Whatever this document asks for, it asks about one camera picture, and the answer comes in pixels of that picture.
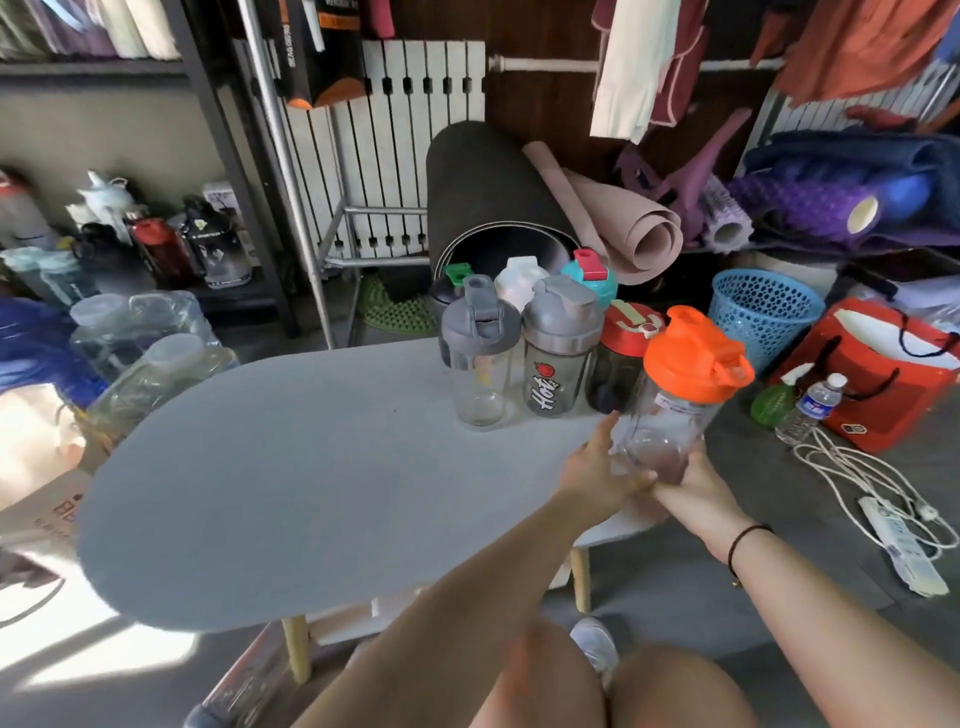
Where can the person's right hand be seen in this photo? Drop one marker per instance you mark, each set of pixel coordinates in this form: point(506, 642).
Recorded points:
point(705, 510)

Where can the person's left hand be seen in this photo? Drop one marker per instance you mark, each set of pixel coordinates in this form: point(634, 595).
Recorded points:
point(600, 480)

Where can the small plastic water bottle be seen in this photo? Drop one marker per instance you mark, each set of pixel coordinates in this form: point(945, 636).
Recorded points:
point(814, 409)

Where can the dark bottle red lid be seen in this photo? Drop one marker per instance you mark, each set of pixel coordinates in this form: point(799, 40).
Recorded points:
point(626, 330)

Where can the clear shaker orange lid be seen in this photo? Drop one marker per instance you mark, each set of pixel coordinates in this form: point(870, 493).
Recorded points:
point(690, 352)

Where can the grey shaker red logo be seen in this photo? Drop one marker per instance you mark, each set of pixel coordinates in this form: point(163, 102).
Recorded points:
point(562, 322)

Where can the clear shaker teal lid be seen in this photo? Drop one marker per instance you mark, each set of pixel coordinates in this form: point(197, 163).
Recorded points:
point(592, 277)

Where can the clear shaker white lid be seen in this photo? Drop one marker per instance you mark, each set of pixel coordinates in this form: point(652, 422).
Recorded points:
point(521, 281)

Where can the black bottle green lid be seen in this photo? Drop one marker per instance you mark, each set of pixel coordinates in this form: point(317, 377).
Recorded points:
point(457, 274)

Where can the cluster of small mixed bottles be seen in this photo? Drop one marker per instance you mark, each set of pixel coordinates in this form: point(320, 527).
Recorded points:
point(217, 251)

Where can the person's right forearm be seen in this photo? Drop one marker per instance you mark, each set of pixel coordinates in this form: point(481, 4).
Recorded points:
point(847, 637)

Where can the person's left forearm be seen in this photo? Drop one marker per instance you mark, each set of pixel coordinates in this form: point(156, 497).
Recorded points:
point(450, 622)

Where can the person's right leg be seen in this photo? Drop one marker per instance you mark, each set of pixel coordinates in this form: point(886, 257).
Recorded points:
point(675, 697)

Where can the person's leg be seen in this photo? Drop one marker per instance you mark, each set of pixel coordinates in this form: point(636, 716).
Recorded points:
point(675, 697)
point(547, 690)

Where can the person's left leg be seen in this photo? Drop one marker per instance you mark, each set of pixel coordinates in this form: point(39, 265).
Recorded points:
point(547, 690)

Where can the green spray bottle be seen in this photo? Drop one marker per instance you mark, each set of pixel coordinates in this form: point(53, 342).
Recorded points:
point(772, 405)

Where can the white sneaker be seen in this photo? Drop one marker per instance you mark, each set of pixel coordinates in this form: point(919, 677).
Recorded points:
point(596, 649)

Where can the red shopping bag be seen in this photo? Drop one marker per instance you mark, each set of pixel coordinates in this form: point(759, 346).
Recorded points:
point(877, 405)

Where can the blue plastic basket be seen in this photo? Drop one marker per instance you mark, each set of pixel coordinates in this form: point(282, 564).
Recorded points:
point(765, 315)

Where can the pink rolled yoga mat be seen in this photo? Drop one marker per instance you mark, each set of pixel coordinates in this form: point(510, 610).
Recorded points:
point(637, 232)

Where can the white round tub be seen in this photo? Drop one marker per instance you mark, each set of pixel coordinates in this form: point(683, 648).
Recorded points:
point(787, 270)

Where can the green spiky massage mat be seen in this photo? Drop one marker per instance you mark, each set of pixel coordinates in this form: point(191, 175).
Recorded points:
point(397, 307)

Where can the white oval table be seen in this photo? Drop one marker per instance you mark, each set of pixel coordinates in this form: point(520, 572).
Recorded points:
point(300, 465)

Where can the black rolled yoga mat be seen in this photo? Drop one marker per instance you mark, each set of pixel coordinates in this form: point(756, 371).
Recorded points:
point(487, 187)

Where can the purple bumpy foam roller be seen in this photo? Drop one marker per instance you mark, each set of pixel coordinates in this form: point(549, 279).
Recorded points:
point(795, 206)

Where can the blue foam roller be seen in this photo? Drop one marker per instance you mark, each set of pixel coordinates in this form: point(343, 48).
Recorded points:
point(904, 196)

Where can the white slatted radiator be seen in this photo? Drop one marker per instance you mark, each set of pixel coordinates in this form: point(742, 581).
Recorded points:
point(405, 150)
point(825, 112)

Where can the navy blue folded mat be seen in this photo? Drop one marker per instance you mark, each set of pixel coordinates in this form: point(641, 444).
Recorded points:
point(847, 150)

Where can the white hanging garment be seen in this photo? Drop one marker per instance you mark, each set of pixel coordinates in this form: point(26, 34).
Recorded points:
point(634, 67)

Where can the maroon hanging garment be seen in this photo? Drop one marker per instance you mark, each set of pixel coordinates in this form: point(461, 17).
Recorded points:
point(686, 75)

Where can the silver metal clothes rack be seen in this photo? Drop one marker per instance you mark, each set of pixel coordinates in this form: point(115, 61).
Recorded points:
point(279, 150)

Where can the orange hanging garment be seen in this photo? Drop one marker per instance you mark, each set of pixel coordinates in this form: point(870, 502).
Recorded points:
point(862, 45)

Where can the black and orange paper bag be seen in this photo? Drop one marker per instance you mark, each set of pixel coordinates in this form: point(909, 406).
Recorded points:
point(322, 67)

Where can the red hanging garment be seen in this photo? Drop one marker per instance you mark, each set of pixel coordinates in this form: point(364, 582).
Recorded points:
point(381, 19)

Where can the clear folded umbrella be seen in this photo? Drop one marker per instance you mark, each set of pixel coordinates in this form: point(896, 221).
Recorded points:
point(315, 22)

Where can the white paper bag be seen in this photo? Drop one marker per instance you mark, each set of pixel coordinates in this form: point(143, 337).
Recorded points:
point(37, 450)

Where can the black metal shelf rack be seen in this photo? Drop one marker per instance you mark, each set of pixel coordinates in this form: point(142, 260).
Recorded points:
point(90, 69)

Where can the mauve plastic frame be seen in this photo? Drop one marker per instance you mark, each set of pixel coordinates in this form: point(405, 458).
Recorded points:
point(686, 184)

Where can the white wall pipe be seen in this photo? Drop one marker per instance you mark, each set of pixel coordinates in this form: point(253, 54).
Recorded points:
point(540, 64)

